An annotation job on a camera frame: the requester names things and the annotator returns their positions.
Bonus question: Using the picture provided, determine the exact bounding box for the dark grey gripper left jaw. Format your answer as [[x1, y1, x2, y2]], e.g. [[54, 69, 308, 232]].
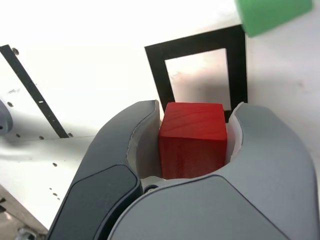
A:
[[46, 99, 165, 240]]

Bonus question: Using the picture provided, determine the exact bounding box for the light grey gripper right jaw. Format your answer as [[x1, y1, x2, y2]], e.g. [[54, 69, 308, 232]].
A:
[[106, 101, 320, 240]]

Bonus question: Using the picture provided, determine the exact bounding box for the red cube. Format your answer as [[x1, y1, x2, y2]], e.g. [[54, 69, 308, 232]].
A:
[[158, 101, 228, 180]]

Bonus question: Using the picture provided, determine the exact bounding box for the green cube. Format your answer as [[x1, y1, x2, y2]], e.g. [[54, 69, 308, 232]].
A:
[[234, 0, 313, 38]]

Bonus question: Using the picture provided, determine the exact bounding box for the black tape square outline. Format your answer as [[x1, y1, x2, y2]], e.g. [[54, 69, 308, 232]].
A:
[[144, 24, 249, 123]]

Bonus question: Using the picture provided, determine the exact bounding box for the black tape strip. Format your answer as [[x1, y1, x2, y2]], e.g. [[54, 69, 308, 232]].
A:
[[0, 44, 70, 139]]

